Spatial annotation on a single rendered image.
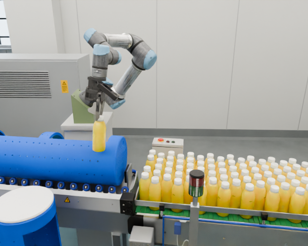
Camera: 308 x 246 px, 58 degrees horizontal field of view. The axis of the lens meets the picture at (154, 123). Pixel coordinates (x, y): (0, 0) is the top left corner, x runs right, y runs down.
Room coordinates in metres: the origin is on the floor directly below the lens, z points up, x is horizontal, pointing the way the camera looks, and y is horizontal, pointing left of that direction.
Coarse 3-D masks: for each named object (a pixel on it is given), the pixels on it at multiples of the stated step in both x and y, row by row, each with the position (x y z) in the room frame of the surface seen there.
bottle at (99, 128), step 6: (102, 120) 1.31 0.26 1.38; (96, 126) 1.28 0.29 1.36; (102, 126) 1.29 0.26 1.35; (96, 132) 1.28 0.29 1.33; (102, 132) 1.28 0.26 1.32; (96, 138) 1.28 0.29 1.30; (102, 138) 1.28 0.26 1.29; (96, 144) 1.27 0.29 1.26; (102, 144) 1.28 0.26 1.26; (96, 150) 1.27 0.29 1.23; (102, 150) 1.28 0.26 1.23
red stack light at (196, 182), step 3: (189, 177) 1.00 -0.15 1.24; (192, 177) 0.98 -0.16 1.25; (189, 180) 0.99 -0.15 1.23; (192, 180) 0.98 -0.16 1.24; (195, 180) 0.97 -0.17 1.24; (198, 180) 0.97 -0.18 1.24; (201, 180) 0.98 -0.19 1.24; (189, 183) 0.99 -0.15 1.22; (192, 183) 0.98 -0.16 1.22; (195, 183) 0.97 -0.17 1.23; (198, 183) 0.97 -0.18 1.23; (201, 183) 0.98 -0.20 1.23; (195, 186) 0.97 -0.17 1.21; (198, 186) 0.97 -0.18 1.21
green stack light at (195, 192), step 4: (188, 188) 1.00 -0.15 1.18; (192, 188) 0.98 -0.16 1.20; (196, 188) 0.97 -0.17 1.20; (200, 188) 0.97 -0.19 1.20; (188, 192) 1.00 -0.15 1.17; (192, 192) 0.98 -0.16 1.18; (196, 192) 0.97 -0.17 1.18; (200, 192) 0.97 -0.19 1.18; (192, 196) 0.98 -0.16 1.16; (196, 196) 0.97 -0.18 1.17; (200, 196) 0.98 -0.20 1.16
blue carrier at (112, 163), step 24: (0, 144) 1.41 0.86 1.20; (24, 144) 1.40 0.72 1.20; (48, 144) 1.39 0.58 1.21; (72, 144) 1.38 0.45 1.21; (120, 144) 1.42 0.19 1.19; (0, 168) 1.37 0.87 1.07; (24, 168) 1.35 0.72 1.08; (48, 168) 1.33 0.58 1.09; (72, 168) 1.31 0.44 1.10; (96, 168) 1.29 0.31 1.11; (120, 168) 1.38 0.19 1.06
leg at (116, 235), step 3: (114, 234) 1.34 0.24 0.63; (117, 234) 1.34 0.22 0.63; (120, 234) 1.34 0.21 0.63; (114, 237) 1.33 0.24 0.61; (117, 237) 1.33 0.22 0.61; (120, 237) 1.33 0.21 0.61; (114, 240) 1.33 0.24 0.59; (117, 240) 1.33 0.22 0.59; (120, 240) 1.33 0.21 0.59; (114, 243) 1.33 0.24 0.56; (117, 243) 1.33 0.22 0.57; (120, 243) 1.33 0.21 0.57
